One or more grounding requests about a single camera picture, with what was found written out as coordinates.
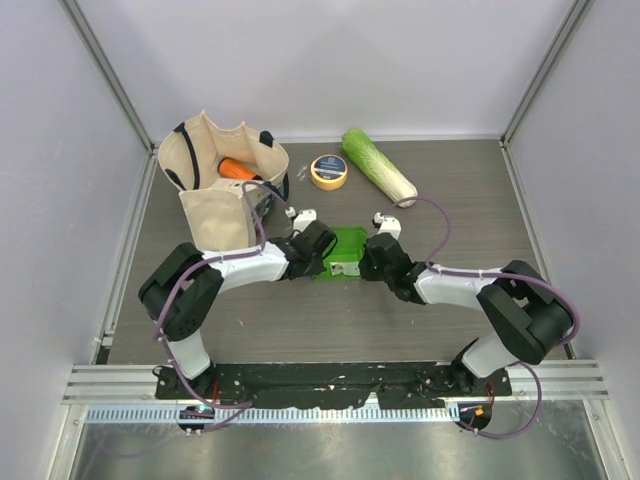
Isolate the small clear plastic bag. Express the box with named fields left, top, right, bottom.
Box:
left=329, top=260, right=360, bottom=277

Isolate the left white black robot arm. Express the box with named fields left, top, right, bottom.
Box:
left=138, top=220, right=337, bottom=399

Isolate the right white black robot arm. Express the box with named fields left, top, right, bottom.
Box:
left=359, top=233, right=580, bottom=395

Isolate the yellow masking tape roll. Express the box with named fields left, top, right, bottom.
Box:
left=310, top=155, right=348, bottom=191

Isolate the napa cabbage toy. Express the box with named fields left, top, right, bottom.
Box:
left=342, top=128, right=418, bottom=208

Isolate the beige canvas tote bag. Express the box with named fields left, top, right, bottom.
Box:
left=158, top=112, right=289, bottom=251

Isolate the orange bottle in bag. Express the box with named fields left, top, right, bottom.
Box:
left=217, top=157, right=262, bottom=180

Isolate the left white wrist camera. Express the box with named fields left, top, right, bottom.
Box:
left=285, top=207, right=317, bottom=234

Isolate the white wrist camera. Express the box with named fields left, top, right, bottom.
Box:
left=285, top=207, right=317, bottom=234
left=372, top=212, right=402, bottom=240

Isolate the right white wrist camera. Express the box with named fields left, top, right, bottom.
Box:
left=372, top=212, right=402, bottom=240

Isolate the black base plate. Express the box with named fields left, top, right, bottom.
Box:
left=154, top=360, right=514, bottom=411

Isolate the white slotted cable duct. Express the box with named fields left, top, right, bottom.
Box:
left=84, top=403, right=459, bottom=425

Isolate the aluminium frame rail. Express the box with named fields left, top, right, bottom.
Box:
left=61, top=363, right=161, bottom=405

